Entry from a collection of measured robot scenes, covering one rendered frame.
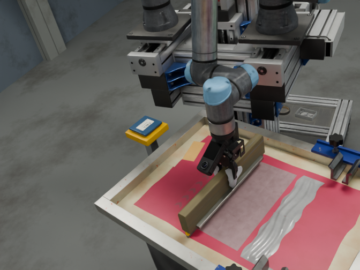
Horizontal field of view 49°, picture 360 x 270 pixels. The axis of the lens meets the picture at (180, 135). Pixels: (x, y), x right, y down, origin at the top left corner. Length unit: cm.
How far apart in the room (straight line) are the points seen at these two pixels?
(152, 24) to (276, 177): 79
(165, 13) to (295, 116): 143
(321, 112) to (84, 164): 178
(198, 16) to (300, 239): 67
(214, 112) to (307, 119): 176
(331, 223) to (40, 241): 199
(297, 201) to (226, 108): 38
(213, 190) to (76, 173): 204
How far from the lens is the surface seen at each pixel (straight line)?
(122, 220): 126
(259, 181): 133
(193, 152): 147
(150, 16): 168
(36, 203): 306
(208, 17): 115
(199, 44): 117
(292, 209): 124
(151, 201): 134
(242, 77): 113
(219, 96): 104
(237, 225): 121
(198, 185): 134
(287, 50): 149
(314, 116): 280
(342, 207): 126
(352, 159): 134
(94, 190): 292
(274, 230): 119
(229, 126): 111
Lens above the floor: 190
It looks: 37 degrees down
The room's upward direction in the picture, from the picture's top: 14 degrees counter-clockwise
